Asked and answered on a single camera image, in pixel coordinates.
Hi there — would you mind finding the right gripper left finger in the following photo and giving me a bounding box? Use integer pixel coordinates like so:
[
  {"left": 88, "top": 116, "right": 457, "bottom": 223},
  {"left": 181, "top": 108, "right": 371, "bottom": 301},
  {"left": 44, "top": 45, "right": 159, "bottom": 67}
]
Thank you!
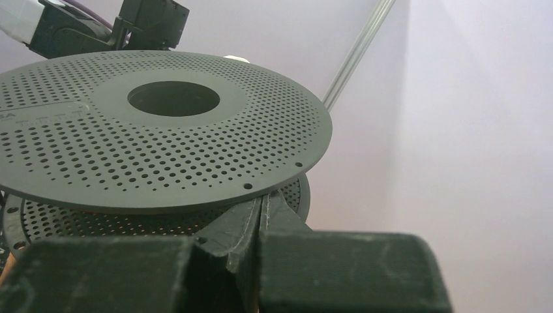
[{"left": 1, "top": 198, "right": 262, "bottom": 312}]

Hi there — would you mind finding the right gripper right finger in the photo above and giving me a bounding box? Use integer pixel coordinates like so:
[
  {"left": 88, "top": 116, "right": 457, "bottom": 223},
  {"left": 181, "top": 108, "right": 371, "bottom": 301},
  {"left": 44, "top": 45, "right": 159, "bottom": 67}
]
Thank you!
[{"left": 258, "top": 192, "right": 453, "bottom": 312}]

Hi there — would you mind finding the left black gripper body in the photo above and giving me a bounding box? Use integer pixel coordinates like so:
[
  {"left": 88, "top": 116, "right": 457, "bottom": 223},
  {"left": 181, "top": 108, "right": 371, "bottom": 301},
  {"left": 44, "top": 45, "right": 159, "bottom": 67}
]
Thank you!
[{"left": 108, "top": 0, "right": 190, "bottom": 50}]

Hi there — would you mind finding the dark grey cable spool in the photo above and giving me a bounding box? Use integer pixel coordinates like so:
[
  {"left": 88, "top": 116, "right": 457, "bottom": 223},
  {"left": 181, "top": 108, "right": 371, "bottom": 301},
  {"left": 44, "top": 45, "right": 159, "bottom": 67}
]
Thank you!
[{"left": 1, "top": 51, "right": 333, "bottom": 256}]

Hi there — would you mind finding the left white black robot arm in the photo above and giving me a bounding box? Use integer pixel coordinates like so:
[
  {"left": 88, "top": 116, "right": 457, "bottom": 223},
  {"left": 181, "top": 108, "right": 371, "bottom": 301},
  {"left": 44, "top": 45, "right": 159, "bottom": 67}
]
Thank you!
[{"left": 1, "top": 0, "right": 190, "bottom": 59}]

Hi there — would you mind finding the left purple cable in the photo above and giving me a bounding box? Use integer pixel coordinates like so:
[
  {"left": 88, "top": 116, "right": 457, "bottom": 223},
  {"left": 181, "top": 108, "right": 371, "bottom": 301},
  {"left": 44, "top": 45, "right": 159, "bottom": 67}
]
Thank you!
[{"left": 62, "top": 0, "right": 130, "bottom": 42}]

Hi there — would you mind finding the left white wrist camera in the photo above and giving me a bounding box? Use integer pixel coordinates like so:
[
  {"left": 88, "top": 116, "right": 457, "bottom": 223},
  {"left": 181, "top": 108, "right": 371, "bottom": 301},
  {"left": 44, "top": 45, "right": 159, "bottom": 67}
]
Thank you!
[{"left": 224, "top": 55, "right": 250, "bottom": 64}]

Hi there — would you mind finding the left aluminium frame post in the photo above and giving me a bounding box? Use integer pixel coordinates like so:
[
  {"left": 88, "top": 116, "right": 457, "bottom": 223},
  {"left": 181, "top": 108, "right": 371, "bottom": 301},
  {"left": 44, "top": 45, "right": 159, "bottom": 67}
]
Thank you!
[{"left": 322, "top": 0, "right": 396, "bottom": 111}]

